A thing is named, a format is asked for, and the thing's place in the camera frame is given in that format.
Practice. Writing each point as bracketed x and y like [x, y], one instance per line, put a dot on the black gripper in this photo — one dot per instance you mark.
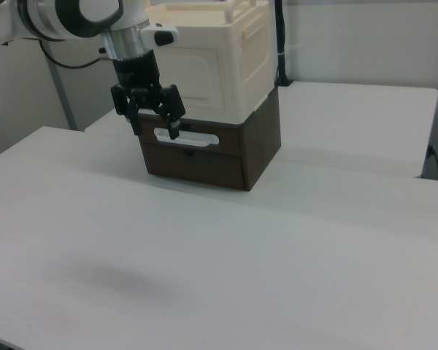
[137, 71]

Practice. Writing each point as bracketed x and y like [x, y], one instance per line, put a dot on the cream cabinet door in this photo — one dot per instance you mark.
[200, 73]

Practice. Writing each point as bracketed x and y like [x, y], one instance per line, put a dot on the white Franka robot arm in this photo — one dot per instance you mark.
[54, 18]

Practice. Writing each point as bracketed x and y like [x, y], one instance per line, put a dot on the cream plastic cabinet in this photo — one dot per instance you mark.
[241, 58]

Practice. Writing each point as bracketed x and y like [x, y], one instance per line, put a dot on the brown drawer with small knob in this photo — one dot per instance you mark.
[197, 167]

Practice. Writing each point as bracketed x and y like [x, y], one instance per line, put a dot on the dark brown drawer box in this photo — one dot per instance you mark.
[259, 146]

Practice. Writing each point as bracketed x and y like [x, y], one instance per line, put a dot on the grey metal post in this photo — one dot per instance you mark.
[64, 98]

